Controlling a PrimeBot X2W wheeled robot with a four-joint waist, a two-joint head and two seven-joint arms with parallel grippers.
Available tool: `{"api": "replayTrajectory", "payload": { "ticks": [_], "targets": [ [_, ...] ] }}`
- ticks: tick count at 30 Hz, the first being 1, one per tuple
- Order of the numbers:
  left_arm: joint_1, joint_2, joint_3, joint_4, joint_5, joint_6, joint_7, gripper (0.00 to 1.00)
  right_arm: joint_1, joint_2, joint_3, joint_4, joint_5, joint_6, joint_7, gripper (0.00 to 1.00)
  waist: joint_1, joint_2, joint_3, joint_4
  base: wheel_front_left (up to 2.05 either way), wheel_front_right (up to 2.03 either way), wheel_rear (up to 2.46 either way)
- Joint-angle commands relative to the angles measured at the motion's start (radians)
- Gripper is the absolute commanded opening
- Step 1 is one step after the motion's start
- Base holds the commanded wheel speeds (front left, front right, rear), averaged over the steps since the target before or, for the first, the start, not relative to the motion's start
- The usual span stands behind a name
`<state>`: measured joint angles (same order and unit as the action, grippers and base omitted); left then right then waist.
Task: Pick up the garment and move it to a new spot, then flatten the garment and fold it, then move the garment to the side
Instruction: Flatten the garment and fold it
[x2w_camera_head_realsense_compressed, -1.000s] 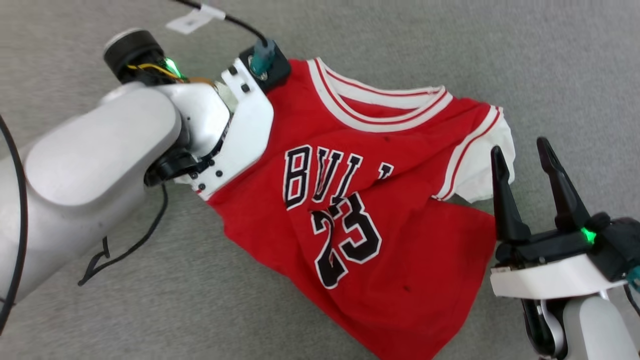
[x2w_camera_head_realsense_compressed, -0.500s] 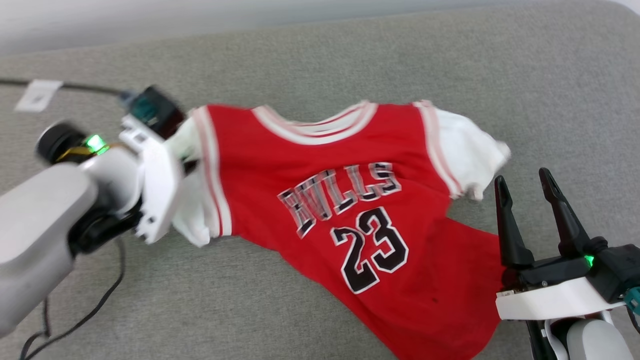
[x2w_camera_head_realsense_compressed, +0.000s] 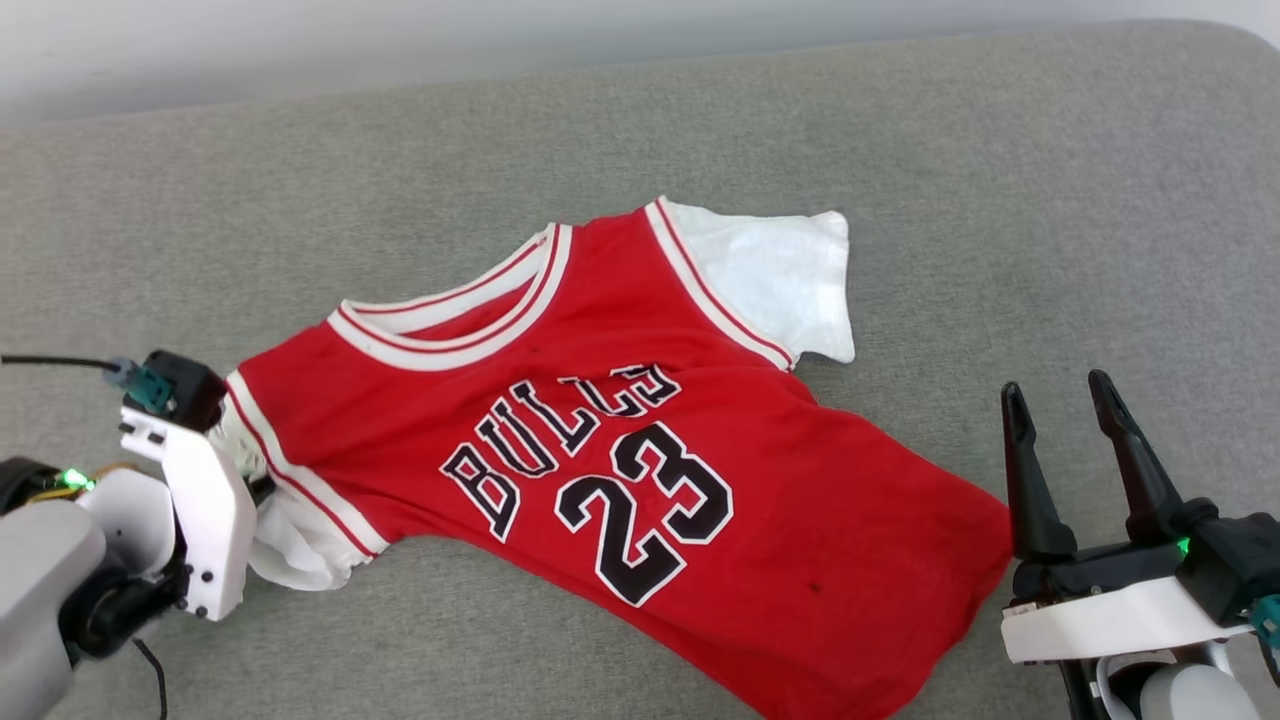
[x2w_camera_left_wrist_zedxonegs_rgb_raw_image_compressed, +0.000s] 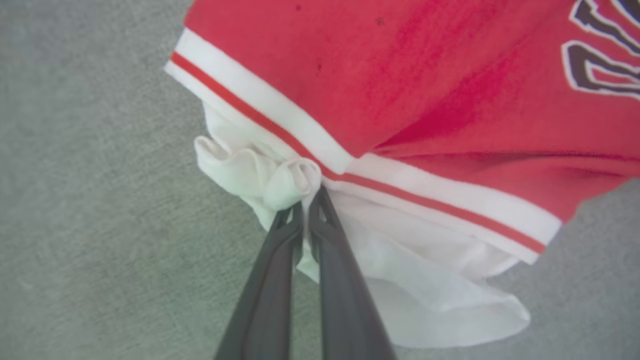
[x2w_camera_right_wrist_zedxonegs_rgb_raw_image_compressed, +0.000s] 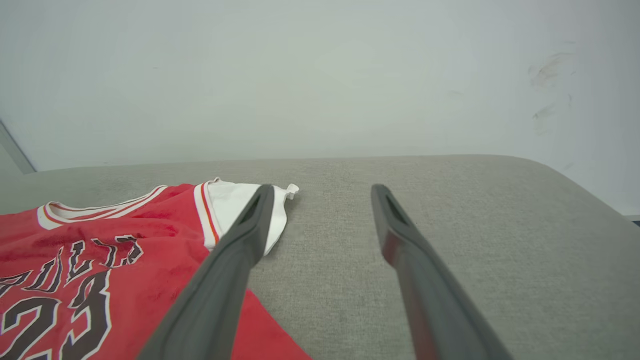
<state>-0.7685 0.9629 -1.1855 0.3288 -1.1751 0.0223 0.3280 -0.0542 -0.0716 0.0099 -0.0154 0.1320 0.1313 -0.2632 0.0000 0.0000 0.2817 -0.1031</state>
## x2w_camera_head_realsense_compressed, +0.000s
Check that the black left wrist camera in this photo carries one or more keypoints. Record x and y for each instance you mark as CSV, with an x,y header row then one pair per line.
x,y
190,385

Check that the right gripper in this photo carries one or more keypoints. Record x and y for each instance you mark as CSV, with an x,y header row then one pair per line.
x,y
1110,615

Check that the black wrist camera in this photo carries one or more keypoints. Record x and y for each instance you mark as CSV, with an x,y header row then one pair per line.
x,y
190,385
1235,560

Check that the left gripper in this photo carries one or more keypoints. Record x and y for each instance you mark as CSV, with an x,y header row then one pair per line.
x,y
215,520

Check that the red Bulls 23 jersey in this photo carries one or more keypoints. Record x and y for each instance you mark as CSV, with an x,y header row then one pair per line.
x,y
650,470

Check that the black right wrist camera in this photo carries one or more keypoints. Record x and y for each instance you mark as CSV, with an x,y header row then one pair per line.
x,y
1235,560

